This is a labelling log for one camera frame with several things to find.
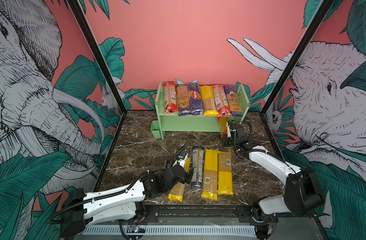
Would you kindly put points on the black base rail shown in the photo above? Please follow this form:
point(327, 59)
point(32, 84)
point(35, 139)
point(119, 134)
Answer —
point(244, 214)

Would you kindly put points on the white vented strip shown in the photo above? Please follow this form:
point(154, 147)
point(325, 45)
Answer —
point(171, 230)

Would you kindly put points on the red spaghetti bag white label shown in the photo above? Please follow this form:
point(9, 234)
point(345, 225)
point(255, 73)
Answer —
point(221, 100)

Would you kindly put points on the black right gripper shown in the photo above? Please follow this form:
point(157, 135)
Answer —
point(225, 142)

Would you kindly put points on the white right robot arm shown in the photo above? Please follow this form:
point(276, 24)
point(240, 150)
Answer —
point(302, 190)

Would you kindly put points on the black enclosure frame post left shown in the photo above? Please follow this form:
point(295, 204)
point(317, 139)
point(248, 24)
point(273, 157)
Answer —
point(79, 15)

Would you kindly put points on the black enclosure frame post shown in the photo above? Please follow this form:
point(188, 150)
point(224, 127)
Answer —
point(79, 15)
point(314, 24)

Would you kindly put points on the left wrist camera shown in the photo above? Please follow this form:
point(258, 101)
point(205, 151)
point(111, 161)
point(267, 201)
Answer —
point(183, 159)

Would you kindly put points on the black enclosure frame post right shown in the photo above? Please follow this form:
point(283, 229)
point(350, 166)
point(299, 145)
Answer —
point(314, 24)

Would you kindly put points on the clear blue spaghetti bag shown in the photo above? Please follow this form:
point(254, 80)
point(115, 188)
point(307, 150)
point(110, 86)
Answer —
point(198, 154)

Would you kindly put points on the blue yellow spaghetti bag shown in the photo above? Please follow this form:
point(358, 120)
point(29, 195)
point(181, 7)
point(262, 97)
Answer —
point(183, 96)

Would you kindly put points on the red white-label spaghetti bag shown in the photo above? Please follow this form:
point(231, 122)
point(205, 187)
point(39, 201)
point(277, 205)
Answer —
point(170, 102)

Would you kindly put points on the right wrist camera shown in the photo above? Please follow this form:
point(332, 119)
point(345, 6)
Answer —
point(230, 128)

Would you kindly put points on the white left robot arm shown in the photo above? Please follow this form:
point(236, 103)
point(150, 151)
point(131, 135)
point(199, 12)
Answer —
point(82, 210)

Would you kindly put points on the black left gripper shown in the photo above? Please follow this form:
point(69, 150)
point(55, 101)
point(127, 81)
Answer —
point(185, 179)

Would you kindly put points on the blue Barilla spaghetti bag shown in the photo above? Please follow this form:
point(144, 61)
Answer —
point(195, 99)

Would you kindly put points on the red yellow spaghetti bag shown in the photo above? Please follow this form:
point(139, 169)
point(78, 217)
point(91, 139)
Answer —
point(223, 126)

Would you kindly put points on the yellow Pastatime spaghetti bag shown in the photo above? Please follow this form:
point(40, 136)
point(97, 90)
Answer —
point(208, 100)

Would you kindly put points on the Ankara spaghetti bag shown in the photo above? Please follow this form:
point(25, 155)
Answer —
point(233, 100)

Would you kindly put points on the green metal shelf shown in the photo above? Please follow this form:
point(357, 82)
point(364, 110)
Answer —
point(173, 123)

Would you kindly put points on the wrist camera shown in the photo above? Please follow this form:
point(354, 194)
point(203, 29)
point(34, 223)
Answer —
point(230, 128)
point(183, 159)

